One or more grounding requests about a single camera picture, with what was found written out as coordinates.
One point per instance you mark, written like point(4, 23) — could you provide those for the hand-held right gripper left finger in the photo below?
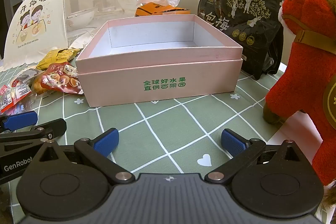
point(106, 144)

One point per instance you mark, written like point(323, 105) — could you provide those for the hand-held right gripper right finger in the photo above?
point(233, 143)

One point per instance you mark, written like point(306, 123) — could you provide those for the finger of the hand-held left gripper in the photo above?
point(50, 128)
point(21, 119)

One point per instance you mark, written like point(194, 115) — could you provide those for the clear packet red white label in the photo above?
point(26, 75)
point(5, 99)
point(19, 91)

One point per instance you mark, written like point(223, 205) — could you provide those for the clear packet with brown pastry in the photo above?
point(38, 86)

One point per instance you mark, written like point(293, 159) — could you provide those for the red chestnut snack packet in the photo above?
point(61, 79)

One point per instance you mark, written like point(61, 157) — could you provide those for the yellow snack packet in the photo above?
point(57, 57)

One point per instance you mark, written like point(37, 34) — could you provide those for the pink cardboard box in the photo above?
point(157, 69)

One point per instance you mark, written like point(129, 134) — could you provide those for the pale pink paper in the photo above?
point(288, 129)

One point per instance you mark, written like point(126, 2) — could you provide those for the green checkered tablecloth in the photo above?
point(170, 119)

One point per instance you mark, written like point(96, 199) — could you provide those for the white bowl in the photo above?
point(78, 18)

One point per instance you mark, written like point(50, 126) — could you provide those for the cream mesh food cover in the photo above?
point(39, 3)

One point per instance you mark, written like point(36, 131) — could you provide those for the black snack bag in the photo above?
point(249, 19)

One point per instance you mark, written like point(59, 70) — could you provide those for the orange tissue box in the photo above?
point(149, 9)

